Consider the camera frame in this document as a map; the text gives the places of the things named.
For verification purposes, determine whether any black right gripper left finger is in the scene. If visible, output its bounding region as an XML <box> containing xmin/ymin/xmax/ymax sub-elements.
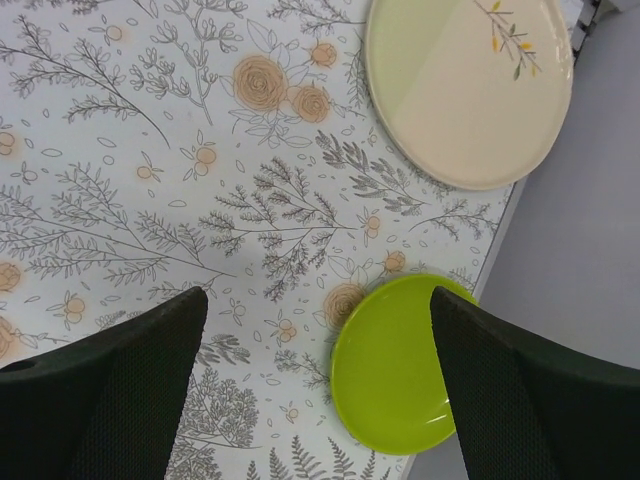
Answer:
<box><xmin>1</xmin><ymin>287</ymin><xmax>208</xmax><ymax>479</ymax></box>

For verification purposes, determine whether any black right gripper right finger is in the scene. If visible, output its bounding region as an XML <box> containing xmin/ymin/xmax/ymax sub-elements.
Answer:
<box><xmin>430</xmin><ymin>287</ymin><xmax>639</xmax><ymax>479</ymax></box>

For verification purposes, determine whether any cream plate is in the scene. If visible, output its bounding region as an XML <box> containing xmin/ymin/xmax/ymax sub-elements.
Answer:
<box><xmin>364</xmin><ymin>1</ymin><xmax>574</xmax><ymax>190</ymax></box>

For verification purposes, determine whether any lime green plate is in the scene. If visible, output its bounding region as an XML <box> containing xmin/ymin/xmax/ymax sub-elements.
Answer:
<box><xmin>330</xmin><ymin>274</ymin><xmax>475</xmax><ymax>456</ymax></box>

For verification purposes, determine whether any floral tablecloth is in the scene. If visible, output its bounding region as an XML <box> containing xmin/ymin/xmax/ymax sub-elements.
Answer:
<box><xmin>1</xmin><ymin>1</ymin><xmax>510</xmax><ymax>479</ymax></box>

